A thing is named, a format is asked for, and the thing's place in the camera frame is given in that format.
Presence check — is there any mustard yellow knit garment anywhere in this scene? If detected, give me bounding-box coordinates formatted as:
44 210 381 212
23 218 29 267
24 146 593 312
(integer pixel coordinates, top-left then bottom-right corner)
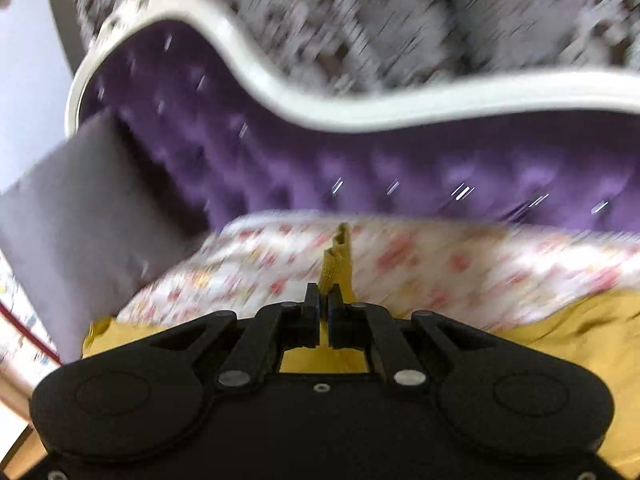
82 219 639 479

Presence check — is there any floral quilted bedspread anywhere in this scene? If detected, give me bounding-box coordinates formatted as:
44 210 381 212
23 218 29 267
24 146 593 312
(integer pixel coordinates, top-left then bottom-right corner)
117 211 639 330

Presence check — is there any grey satin pillow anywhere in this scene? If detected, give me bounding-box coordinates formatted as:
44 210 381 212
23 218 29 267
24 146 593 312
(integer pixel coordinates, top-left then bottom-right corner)
1 112 208 362

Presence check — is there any purple tufted velvet headboard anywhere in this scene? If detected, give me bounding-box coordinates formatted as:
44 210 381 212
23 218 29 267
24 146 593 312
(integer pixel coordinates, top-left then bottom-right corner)
65 0 639 232

